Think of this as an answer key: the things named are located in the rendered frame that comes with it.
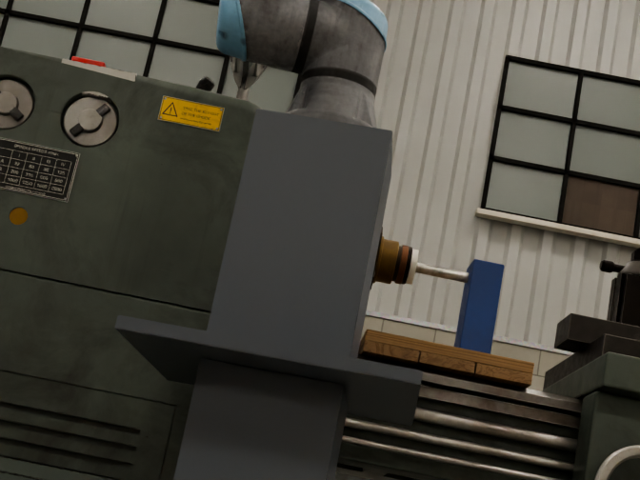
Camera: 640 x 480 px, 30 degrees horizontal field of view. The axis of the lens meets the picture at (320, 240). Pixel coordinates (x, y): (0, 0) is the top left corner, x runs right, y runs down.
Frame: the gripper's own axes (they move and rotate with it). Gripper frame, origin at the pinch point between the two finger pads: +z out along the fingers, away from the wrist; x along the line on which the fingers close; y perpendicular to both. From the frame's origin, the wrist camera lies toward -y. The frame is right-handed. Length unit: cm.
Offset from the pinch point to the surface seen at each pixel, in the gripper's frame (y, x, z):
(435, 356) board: 6, 44, 45
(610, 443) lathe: 14, 74, 55
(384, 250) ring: -8.1, 32.4, 24.3
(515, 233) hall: -668, 169, -196
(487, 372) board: 6, 53, 46
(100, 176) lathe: 13.8, -19.2, 27.7
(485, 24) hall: -668, 119, -366
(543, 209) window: -667, 188, -220
